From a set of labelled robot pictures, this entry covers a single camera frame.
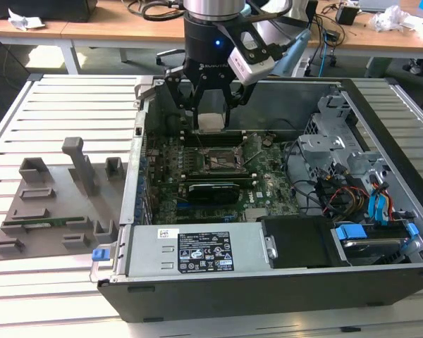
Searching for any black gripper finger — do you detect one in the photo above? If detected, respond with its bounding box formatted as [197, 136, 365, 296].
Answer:
[163, 65, 204, 119]
[221, 82, 257, 128]

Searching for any silver CPU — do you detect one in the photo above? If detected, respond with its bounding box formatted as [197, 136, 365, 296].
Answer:
[198, 111, 223, 134]

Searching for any thin metal locking lever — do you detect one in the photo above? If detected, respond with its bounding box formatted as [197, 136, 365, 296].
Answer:
[243, 143, 264, 167]
[192, 130, 207, 154]

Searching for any CPU socket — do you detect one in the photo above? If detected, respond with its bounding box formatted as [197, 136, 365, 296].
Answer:
[201, 146, 247, 175]

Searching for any pale blue teach pendant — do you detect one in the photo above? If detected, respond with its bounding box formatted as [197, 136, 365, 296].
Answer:
[269, 27, 312, 77]

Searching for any white power strip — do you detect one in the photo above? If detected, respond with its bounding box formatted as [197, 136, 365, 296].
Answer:
[291, 56, 312, 77]

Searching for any green motherboard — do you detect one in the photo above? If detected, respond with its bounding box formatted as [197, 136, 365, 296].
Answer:
[142, 130, 302, 226]

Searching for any silver metal drive cage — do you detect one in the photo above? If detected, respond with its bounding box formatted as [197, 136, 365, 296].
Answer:
[296, 94, 392, 184]

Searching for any wooden desk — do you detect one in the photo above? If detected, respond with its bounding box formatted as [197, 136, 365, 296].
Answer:
[302, 0, 423, 78]
[61, 0, 186, 75]
[0, 17, 71, 59]

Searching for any black graphics card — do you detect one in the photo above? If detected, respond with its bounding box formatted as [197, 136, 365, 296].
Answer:
[178, 180, 241, 208]

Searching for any small black box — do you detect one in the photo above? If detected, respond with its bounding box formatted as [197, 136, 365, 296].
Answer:
[335, 4, 360, 26]

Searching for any silver power supply unit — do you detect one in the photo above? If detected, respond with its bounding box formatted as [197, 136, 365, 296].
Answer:
[113, 224, 271, 280]

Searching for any black plastic bay cover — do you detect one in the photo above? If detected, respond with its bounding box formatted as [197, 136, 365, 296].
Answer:
[259, 215, 353, 271]

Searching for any grey parts rack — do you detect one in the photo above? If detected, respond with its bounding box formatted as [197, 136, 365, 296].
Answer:
[0, 136, 130, 262]

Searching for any grey laptop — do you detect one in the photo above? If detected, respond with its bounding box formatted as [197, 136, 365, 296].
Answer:
[358, 0, 401, 11]

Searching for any black computer case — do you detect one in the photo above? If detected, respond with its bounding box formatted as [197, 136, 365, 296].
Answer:
[0, 0, 99, 23]

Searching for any clear plastic wrap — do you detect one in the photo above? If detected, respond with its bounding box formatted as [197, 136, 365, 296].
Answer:
[369, 4, 415, 33]

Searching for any crumpled white paper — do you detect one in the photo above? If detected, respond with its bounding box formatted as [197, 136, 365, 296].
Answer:
[7, 7, 47, 32]

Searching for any hard disk in blue carrier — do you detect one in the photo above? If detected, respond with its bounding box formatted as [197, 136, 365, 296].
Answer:
[333, 220, 423, 268]

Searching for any green RAM stick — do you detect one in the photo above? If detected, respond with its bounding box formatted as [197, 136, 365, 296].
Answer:
[2, 217, 87, 227]

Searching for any blue case latch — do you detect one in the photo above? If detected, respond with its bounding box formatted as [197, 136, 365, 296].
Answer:
[91, 248, 113, 263]

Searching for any open black PC case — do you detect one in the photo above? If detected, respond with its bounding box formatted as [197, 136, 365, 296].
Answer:
[90, 75, 423, 323]

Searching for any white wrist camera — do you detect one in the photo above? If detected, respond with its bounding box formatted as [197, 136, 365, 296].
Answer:
[228, 30, 276, 87]

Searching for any black camera bracket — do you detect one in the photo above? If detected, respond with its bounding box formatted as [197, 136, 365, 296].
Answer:
[216, 20, 271, 66]

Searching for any black cable coil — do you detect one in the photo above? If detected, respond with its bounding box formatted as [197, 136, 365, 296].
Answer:
[126, 0, 186, 21]

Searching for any black wire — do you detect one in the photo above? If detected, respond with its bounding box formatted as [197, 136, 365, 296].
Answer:
[283, 139, 327, 214]

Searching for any blue hanging cable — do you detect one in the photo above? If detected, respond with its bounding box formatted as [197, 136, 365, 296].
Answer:
[320, 30, 331, 77]

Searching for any red yellow wire bundle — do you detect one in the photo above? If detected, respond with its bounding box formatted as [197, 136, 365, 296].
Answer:
[317, 172, 372, 218]

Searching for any blue flat wire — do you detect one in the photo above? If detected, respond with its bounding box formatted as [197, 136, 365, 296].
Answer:
[368, 192, 381, 226]
[379, 189, 392, 226]

